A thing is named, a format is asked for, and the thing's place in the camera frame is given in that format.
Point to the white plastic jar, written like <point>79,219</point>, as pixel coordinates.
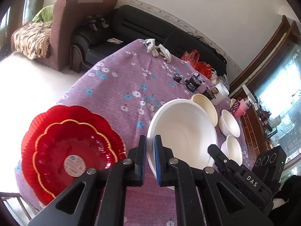
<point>220,93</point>

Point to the pink sleeved bottle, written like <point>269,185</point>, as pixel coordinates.
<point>244,106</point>

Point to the red gold-rimmed plate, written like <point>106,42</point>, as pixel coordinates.
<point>67,149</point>

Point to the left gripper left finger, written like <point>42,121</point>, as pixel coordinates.
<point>98,196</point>

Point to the green cushion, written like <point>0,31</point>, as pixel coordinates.
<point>44,15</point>

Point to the cream plastic bowl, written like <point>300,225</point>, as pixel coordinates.
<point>207,105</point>

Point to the black motor with label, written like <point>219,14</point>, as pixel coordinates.
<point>193,82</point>

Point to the wooden chair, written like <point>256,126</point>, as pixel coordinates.
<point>18,209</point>

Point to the white bowl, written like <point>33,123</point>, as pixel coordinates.
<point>232,149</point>
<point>186,129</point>
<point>228,124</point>

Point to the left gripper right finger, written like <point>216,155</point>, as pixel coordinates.
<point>204,196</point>

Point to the red plastic bag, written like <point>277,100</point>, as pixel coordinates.
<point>192,58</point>

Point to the purple floral tablecloth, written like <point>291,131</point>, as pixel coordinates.
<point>119,96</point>

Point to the small black adapter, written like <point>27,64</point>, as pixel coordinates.
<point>177,78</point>

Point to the black sofa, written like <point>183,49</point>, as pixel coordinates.
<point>99,38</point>

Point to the patterned blanket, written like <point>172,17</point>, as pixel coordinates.
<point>32,40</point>

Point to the red fluted plate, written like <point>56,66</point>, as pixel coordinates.
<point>57,114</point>

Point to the maroon armchair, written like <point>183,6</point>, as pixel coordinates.
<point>67,16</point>

